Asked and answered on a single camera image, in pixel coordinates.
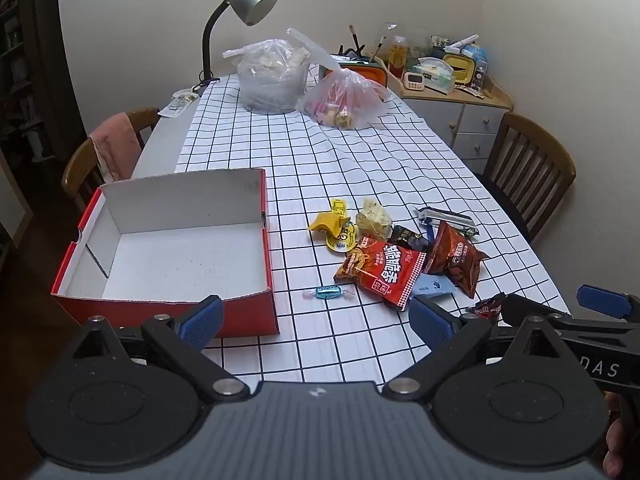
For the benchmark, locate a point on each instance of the paper leaflet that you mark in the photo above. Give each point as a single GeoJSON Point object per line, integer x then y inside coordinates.
{"type": "Point", "coordinates": [177, 105]}

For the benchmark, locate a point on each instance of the pink plastic bag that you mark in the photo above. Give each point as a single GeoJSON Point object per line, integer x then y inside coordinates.
{"type": "Point", "coordinates": [345, 95]}

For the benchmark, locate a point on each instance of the red chip bag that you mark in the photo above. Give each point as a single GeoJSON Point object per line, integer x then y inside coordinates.
{"type": "Point", "coordinates": [380, 270]}

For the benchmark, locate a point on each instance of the orange container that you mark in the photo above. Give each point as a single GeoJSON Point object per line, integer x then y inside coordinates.
{"type": "Point", "coordinates": [372, 72]}

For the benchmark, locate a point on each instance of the person's right hand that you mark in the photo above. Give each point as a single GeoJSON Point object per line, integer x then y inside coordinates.
{"type": "Point", "coordinates": [614, 450]}

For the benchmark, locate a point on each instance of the red-brown cookie bag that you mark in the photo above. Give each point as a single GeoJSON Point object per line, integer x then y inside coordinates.
{"type": "Point", "coordinates": [457, 255]}

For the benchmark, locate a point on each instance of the yellow jelly packet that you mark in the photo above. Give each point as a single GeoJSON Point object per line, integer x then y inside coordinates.
{"type": "Point", "coordinates": [341, 241]}

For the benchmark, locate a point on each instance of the dark snack packet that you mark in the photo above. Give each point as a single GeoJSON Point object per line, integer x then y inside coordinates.
{"type": "Point", "coordinates": [405, 236]}

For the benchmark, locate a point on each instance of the pale yellow snack packet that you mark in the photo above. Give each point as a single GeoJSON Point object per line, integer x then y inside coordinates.
{"type": "Point", "coordinates": [372, 217]}

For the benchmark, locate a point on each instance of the silver desk lamp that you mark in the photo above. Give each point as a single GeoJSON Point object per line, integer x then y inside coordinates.
{"type": "Point", "coordinates": [250, 2]}

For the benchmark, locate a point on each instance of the pink cloth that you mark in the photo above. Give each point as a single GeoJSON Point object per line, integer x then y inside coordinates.
{"type": "Point", "coordinates": [117, 145]}

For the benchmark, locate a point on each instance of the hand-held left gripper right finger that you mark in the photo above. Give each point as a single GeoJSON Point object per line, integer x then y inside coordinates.
{"type": "Point", "coordinates": [430, 321]}

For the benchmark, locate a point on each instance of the red cardboard box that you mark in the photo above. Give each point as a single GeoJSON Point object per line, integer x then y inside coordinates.
{"type": "Point", "coordinates": [175, 260]}

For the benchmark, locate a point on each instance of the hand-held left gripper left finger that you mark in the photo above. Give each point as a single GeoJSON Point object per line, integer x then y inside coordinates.
{"type": "Point", "coordinates": [202, 322]}

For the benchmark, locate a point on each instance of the silver snack bar wrapper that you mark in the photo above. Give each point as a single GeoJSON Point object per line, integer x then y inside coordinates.
{"type": "Point", "coordinates": [445, 216]}

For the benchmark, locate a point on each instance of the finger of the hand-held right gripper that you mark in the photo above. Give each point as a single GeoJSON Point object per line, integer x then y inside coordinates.
{"type": "Point", "coordinates": [520, 305]}
{"type": "Point", "coordinates": [600, 300]}

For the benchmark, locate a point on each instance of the yellow folded snack packet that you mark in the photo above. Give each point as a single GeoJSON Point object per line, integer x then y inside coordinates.
{"type": "Point", "coordinates": [325, 222]}

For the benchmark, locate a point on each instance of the white drawer cabinet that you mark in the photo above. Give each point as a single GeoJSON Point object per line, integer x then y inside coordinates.
{"type": "Point", "coordinates": [475, 125]}

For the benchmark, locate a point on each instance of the teal wrapped candy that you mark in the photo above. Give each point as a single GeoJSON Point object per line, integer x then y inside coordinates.
{"type": "Point", "coordinates": [327, 292]}

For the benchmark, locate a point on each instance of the wooden chair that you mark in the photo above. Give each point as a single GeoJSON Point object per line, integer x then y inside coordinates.
{"type": "Point", "coordinates": [75, 165]}
{"type": "Point", "coordinates": [530, 160]}

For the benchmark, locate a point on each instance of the small dark red packet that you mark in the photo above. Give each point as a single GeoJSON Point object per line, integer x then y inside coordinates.
{"type": "Point", "coordinates": [487, 306]}

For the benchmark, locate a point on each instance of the yellow and black box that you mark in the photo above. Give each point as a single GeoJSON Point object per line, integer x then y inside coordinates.
{"type": "Point", "coordinates": [459, 70]}

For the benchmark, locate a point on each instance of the orange drink bottle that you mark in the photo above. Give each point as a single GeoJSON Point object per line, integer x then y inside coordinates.
{"type": "Point", "coordinates": [398, 57]}

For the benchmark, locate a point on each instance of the white tissue pack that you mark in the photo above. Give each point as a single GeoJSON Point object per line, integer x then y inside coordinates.
{"type": "Point", "coordinates": [435, 77]}

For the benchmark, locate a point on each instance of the blue snack packet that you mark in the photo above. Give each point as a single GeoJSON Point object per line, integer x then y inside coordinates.
{"type": "Point", "coordinates": [432, 286]}

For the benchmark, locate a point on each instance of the clear plastic bag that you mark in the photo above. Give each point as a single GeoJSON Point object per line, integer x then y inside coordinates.
{"type": "Point", "coordinates": [270, 80]}

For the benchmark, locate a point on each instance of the dark bookshelf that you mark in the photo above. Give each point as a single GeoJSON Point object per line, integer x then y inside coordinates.
{"type": "Point", "coordinates": [20, 60]}

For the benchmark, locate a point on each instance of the white tube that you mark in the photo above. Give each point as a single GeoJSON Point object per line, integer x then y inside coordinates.
{"type": "Point", "coordinates": [462, 42]}

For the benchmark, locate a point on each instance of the checkered tablecloth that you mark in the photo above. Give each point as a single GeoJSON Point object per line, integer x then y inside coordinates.
{"type": "Point", "coordinates": [325, 160]}

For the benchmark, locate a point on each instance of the white kitchen timer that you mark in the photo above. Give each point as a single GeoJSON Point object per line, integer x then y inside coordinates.
{"type": "Point", "coordinates": [414, 81]}

